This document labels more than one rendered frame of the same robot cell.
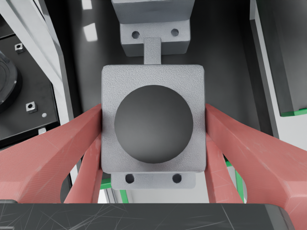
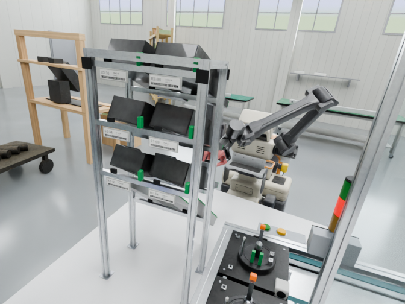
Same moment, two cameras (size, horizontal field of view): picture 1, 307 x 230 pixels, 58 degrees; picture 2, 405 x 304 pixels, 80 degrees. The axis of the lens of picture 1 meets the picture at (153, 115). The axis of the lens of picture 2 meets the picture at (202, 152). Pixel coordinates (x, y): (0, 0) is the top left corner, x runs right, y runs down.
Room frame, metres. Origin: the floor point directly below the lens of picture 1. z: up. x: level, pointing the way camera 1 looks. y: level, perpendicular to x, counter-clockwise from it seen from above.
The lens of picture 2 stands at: (0.84, 0.36, 1.66)
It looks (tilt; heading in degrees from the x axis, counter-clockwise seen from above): 21 degrees down; 206
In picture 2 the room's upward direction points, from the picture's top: 5 degrees clockwise
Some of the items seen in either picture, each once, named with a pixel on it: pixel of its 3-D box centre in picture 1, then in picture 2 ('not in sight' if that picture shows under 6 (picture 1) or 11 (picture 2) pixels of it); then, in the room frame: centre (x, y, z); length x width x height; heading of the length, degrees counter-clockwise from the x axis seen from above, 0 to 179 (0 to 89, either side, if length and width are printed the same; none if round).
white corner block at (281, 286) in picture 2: not in sight; (281, 289); (0.18, 0.37, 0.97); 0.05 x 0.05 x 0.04; 8
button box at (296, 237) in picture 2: not in sight; (279, 237); (-0.13, 0.32, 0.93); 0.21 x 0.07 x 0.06; 98
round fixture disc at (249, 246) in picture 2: not in sight; (256, 256); (0.10, 0.26, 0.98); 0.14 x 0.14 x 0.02
